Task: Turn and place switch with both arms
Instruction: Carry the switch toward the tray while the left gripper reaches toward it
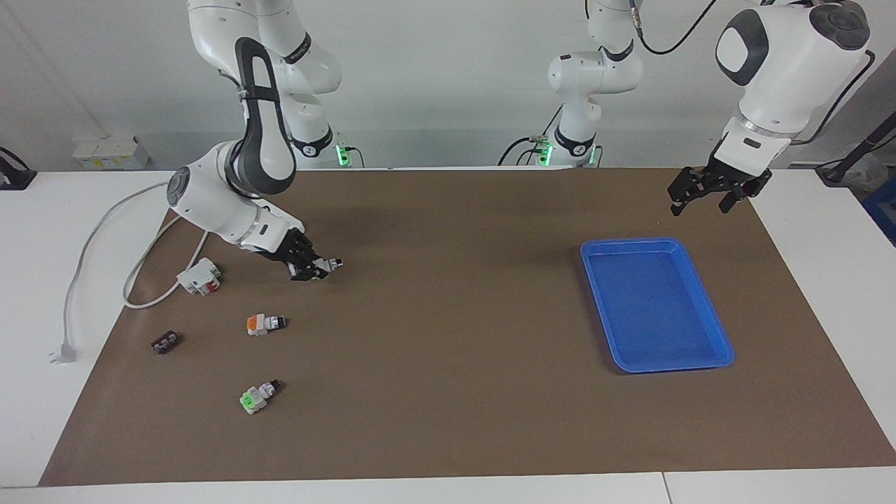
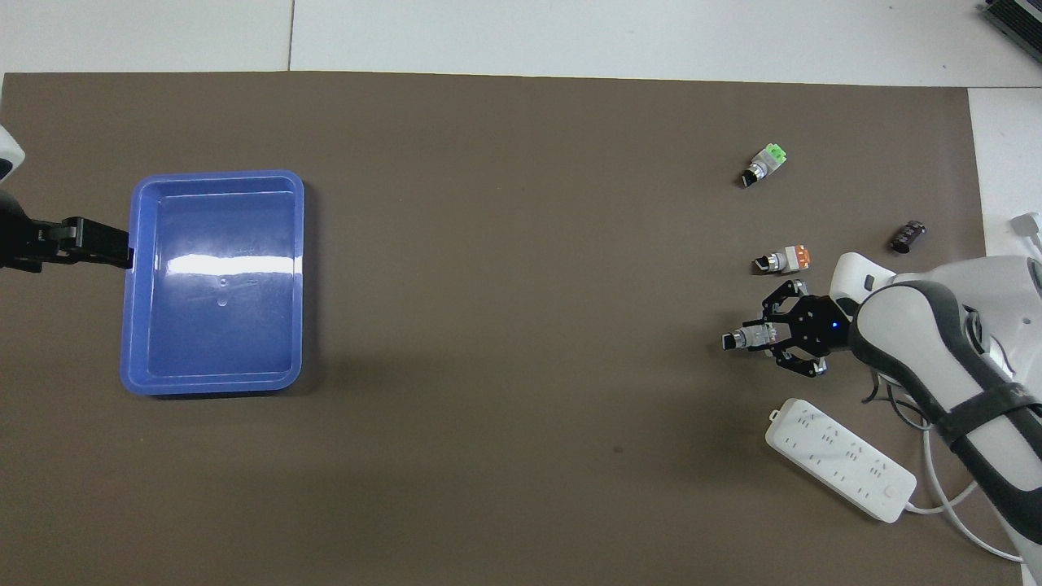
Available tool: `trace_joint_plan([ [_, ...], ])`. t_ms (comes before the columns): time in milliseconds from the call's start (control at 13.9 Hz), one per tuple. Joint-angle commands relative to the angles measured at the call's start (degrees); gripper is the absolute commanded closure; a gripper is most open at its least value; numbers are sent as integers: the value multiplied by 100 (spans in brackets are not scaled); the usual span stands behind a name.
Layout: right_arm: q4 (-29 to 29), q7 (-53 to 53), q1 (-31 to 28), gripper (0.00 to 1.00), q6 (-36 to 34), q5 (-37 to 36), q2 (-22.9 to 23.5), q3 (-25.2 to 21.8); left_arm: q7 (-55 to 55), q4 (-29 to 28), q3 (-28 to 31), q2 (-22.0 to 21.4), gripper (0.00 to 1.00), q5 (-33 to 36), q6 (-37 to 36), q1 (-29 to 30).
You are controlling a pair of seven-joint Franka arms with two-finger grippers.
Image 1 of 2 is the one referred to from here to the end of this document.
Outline white power cable with plug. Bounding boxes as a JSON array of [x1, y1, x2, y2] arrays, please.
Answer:
[[48, 181, 211, 365]]

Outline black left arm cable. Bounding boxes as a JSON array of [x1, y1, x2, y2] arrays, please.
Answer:
[[630, 0, 877, 144]]

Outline white cardboard box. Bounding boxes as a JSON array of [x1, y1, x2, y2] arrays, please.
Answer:
[[72, 135, 150, 171]]

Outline orange selector switch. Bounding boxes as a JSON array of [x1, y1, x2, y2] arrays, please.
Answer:
[[246, 314, 288, 337]]

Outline blue crate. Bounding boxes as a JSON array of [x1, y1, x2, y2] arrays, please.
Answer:
[[862, 195, 896, 247]]

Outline brown table mat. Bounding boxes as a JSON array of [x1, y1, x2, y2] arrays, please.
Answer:
[[38, 168, 896, 487]]

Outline black clamp mount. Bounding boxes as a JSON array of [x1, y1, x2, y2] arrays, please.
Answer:
[[0, 147, 37, 191]]

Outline blue plastic tray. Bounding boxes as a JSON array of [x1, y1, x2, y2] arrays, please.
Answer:
[[580, 238, 735, 374]]

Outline white red circuit breaker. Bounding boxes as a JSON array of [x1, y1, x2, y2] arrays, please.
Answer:
[[176, 258, 222, 297]]

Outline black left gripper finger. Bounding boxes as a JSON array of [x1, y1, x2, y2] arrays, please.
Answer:
[[666, 168, 719, 216], [719, 178, 766, 214]]

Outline black stand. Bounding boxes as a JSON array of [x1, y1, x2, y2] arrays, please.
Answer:
[[815, 112, 896, 186]]

